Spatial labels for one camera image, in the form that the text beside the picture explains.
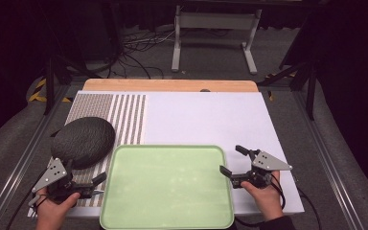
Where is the black metal stand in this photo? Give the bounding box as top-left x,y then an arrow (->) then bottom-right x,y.
257,59 -> 321,122
42,53 -> 104,116

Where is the striped woven placemat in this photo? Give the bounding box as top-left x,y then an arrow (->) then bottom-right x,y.
28,93 -> 149,219

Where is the white board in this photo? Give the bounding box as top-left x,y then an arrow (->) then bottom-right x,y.
28,90 -> 306,219

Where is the white metal stand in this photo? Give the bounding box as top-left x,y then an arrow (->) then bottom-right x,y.
171,4 -> 264,76

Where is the yellow black floor tape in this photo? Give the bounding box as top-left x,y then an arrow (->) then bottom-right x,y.
27,78 -> 74,104

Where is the aluminium frame rail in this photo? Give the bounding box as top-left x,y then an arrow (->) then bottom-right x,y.
292,90 -> 367,230
0,85 -> 72,230

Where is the light green tray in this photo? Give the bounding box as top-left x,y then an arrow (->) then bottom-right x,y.
99,144 -> 236,230

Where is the person's left hand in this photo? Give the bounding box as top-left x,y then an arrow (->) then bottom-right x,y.
35,187 -> 81,230

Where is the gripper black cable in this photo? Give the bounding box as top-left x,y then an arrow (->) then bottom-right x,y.
234,173 -> 322,230
5,188 -> 46,230

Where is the person's right hand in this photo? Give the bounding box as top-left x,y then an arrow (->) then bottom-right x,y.
241,171 -> 285,222

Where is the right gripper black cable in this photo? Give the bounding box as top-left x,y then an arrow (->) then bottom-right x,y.
234,173 -> 322,230

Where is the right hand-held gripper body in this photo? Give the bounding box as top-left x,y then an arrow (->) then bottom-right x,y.
230,149 -> 294,190

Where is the dark textured oval object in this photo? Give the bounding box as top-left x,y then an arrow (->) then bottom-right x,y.
50,116 -> 117,171

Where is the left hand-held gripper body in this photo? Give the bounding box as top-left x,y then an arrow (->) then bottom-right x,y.
28,157 -> 104,207

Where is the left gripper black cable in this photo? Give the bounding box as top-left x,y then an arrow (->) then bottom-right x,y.
5,188 -> 46,230

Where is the bundle of floor cables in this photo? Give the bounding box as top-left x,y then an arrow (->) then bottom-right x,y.
106,28 -> 177,80

